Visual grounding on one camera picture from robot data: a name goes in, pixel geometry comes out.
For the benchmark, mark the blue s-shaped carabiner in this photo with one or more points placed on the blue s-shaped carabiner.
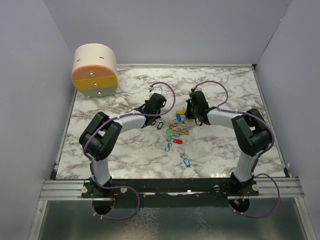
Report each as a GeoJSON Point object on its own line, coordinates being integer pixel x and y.
{"type": "Point", "coordinates": [174, 136]}
{"type": "Point", "coordinates": [168, 147]}

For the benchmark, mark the red S-shaped carabiner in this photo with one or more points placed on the red S-shaped carabiner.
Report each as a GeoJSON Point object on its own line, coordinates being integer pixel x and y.
{"type": "Point", "coordinates": [174, 125]}

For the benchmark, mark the aluminium frame rail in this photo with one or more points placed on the aluminium frame rail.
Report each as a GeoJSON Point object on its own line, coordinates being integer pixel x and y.
{"type": "Point", "coordinates": [70, 190]}

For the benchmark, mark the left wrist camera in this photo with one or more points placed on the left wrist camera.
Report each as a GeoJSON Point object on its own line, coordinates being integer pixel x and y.
{"type": "Point", "coordinates": [155, 89]}

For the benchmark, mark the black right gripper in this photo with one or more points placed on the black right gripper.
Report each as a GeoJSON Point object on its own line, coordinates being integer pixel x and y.
{"type": "Point", "coordinates": [188, 115]}

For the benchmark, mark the blue window tag with key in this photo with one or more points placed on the blue window tag with key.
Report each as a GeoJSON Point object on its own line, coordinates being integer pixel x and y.
{"type": "Point", "coordinates": [186, 161]}

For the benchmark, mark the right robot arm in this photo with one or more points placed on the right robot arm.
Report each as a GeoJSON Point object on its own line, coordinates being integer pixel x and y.
{"type": "Point", "coordinates": [253, 135]}

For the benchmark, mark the red key tag with key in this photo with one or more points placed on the red key tag with key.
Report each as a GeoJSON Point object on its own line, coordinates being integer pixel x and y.
{"type": "Point", "coordinates": [177, 141]}

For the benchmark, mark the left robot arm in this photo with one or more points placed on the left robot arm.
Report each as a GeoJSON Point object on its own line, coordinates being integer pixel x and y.
{"type": "Point", "coordinates": [101, 134]}

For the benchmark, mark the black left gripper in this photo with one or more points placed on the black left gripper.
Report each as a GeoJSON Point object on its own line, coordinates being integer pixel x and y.
{"type": "Point", "coordinates": [147, 101]}

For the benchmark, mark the black key tag with key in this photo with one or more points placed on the black key tag with key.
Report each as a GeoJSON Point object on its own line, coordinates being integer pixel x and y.
{"type": "Point", "coordinates": [160, 125]}

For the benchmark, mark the round three-drawer storage box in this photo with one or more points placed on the round three-drawer storage box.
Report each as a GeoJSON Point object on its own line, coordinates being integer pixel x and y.
{"type": "Point", "coordinates": [94, 71]}

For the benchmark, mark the yellow key tag with key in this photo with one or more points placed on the yellow key tag with key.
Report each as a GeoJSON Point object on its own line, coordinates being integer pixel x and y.
{"type": "Point", "coordinates": [180, 112]}

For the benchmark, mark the green key tag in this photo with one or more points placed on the green key tag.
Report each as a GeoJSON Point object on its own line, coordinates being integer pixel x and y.
{"type": "Point", "coordinates": [168, 133]}

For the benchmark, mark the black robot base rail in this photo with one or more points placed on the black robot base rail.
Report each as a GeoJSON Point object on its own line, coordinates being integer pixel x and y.
{"type": "Point", "coordinates": [168, 192]}

